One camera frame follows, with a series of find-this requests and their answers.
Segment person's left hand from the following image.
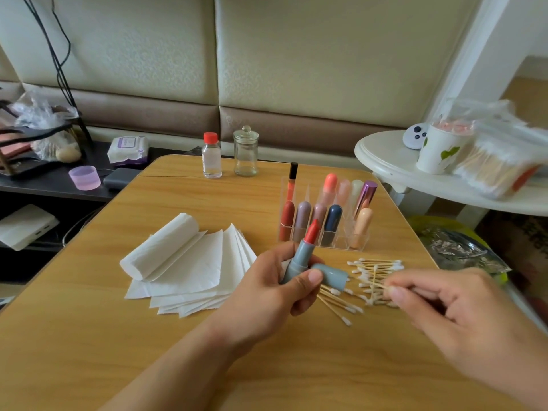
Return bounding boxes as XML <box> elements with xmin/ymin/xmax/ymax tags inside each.
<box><xmin>205</xmin><ymin>242</ymin><xmax>327</xmax><ymax>352</ymax></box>

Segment person's right hand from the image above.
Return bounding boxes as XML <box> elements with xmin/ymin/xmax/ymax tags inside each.
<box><xmin>382</xmin><ymin>268</ymin><xmax>548</xmax><ymax>408</ymax></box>

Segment red lipstick grey-blue tube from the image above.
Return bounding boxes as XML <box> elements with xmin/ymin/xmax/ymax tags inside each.
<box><xmin>283</xmin><ymin>218</ymin><xmax>322</xmax><ymax>285</ymax></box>

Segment stack of white tissues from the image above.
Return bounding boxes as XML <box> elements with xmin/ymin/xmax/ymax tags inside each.
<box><xmin>120</xmin><ymin>213</ymin><xmax>258</xmax><ymax>319</ymax></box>

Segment grey-blue lipstick cap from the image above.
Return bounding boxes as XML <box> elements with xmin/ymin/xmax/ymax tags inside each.
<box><xmin>312</xmin><ymin>263</ymin><xmax>352</xmax><ymax>292</ymax></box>

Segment red lipstick mauve tube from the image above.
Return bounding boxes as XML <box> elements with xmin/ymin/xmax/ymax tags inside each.
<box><xmin>293</xmin><ymin>200</ymin><xmax>313</xmax><ymax>244</ymax></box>

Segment red lipstick navy tube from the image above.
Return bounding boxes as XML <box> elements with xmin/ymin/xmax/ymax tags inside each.
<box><xmin>321</xmin><ymin>203</ymin><xmax>344</xmax><ymax>247</ymax></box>

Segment white tissue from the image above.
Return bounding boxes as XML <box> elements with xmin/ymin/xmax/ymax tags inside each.
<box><xmin>120</xmin><ymin>213</ymin><xmax>200</xmax><ymax>281</ymax></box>

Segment pile of cotton swabs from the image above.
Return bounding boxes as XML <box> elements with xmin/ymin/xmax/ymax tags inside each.
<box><xmin>345</xmin><ymin>257</ymin><xmax>408</xmax><ymax>307</ymax></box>

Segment clear acrylic lipstick organizer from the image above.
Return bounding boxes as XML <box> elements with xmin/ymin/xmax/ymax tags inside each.
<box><xmin>286</xmin><ymin>162</ymin><xmax>378</xmax><ymax>249</ymax></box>

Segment person's left forearm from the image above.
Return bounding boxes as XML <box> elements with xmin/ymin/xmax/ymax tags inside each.
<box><xmin>103</xmin><ymin>325</ymin><xmax>249</xmax><ymax>411</ymax></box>

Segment yellow-green bin with bag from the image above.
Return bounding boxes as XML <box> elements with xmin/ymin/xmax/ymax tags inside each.
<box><xmin>409</xmin><ymin>215</ymin><xmax>513</xmax><ymax>283</ymax></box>

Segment glass jar with lid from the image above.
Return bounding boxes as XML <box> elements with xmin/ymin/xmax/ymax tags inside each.
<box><xmin>233</xmin><ymin>124</ymin><xmax>260</xmax><ymax>177</ymax></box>

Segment clear bottle red cap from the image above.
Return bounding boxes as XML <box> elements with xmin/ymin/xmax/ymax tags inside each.
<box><xmin>201</xmin><ymin>131</ymin><xmax>224</xmax><ymax>180</ymax></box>

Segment white mug green leaf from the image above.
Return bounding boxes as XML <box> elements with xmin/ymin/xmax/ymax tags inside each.
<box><xmin>416</xmin><ymin>119</ymin><xmax>476</xmax><ymax>175</ymax></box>

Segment white round side table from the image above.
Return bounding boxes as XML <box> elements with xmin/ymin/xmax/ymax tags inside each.
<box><xmin>354</xmin><ymin>130</ymin><xmax>548</xmax><ymax>217</ymax></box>

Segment wet wipes pack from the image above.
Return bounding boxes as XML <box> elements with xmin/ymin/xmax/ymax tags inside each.
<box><xmin>107</xmin><ymin>135</ymin><xmax>150</xmax><ymax>165</ymax></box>

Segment white panda figure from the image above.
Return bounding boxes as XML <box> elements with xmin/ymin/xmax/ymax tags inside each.
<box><xmin>402</xmin><ymin>123</ymin><xmax>429</xmax><ymax>151</ymax></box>

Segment small purple plastic cup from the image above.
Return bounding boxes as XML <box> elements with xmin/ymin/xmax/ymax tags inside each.
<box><xmin>68</xmin><ymin>165</ymin><xmax>102</xmax><ymax>192</ymax></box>

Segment black low shelf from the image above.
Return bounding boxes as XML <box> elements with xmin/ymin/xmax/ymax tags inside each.
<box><xmin>0</xmin><ymin>136</ymin><xmax>194</xmax><ymax>283</ymax></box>

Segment white power bank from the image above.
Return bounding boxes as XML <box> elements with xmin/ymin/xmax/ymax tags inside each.
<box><xmin>0</xmin><ymin>203</ymin><xmax>60</xmax><ymax>252</ymax></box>

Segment beige padded backrest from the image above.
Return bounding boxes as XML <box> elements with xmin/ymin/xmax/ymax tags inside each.
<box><xmin>0</xmin><ymin>0</ymin><xmax>481</xmax><ymax>155</ymax></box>

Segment crumpled clear plastic bag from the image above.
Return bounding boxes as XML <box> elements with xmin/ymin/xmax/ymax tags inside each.
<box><xmin>9</xmin><ymin>88</ymin><xmax>84</xmax><ymax>164</ymax></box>

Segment pink tray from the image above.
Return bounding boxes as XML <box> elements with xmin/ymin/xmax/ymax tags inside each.
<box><xmin>0</xmin><ymin>132</ymin><xmax>31</xmax><ymax>163</ymax></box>

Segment black cables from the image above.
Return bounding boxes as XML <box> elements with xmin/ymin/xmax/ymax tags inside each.
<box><xmin>19</xmin><ymin>0</ymin><xmax>87</xmax><ymax>125</ymax></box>

